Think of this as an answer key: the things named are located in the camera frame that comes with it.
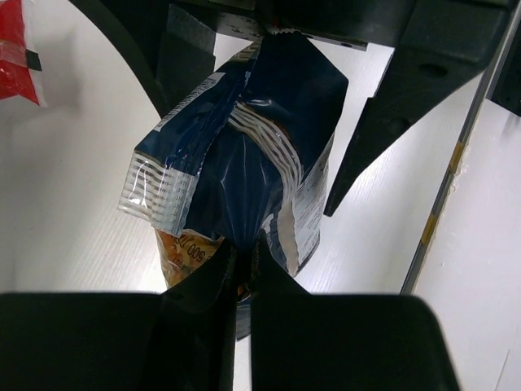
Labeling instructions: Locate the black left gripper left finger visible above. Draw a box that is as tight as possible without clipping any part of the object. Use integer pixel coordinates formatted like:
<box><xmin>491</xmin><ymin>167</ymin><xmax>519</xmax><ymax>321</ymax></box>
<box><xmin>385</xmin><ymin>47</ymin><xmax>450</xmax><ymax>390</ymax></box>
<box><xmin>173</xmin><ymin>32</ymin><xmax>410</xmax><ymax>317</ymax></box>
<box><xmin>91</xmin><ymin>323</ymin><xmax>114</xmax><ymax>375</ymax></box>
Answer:
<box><xmin>1</xmin><ymin>243</ymin><xmax>237</xmax><ymax>390</ymax></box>

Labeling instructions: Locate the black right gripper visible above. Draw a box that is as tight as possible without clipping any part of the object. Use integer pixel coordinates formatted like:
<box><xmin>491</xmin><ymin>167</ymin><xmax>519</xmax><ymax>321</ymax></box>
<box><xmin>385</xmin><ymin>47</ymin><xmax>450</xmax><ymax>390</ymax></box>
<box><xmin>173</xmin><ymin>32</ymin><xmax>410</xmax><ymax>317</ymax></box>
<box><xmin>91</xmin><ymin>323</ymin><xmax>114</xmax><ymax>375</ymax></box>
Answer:
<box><xmin>76</xmin><ymin>1</ymin><xmax>517</xmax><ymax>217</ymax></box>

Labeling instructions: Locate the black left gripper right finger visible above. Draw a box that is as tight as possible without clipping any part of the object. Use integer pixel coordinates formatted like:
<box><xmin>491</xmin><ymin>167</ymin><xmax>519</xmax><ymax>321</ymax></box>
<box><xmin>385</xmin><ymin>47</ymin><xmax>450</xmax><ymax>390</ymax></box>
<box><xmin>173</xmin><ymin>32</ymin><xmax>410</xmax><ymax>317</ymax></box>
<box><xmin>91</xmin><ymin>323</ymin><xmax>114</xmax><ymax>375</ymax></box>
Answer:
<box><xmin>251</xmin><ymin>235</ymin><xmax>460</xmax><ymax>390</ymax></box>

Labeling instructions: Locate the aluminium table edge rail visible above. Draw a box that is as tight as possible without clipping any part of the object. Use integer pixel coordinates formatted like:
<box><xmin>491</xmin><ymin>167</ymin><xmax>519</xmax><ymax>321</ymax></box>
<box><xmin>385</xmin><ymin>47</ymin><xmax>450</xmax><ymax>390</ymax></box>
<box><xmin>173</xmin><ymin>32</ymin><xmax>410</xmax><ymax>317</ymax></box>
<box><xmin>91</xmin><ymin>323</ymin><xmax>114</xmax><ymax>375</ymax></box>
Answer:
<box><xmin>400</xmin><ymin>5</ymin><xmax>520</xmax><ymax>295</ymax></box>

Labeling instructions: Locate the red spaghetti pack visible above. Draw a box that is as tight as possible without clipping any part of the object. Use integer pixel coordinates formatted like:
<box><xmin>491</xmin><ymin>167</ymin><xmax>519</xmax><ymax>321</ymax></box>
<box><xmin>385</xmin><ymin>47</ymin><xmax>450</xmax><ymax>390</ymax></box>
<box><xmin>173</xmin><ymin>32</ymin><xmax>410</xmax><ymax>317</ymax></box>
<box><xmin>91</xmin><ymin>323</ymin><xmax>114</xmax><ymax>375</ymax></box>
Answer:
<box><xmin>1</xmin><ymin>0</ymin><xmax>46</xmax><ymax>107</ymax></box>

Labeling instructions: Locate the tricolour fusilli pasta bag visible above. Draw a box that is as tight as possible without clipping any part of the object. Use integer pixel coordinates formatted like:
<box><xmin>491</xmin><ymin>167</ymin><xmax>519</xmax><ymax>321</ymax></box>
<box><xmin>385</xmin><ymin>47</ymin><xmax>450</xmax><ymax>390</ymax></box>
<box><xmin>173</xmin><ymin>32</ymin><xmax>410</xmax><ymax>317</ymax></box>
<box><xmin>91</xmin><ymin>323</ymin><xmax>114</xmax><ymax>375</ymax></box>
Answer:
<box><xmin>117</xmin><ymin>32</ymin><xmax>350</xmax><ymax>339</ymax></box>

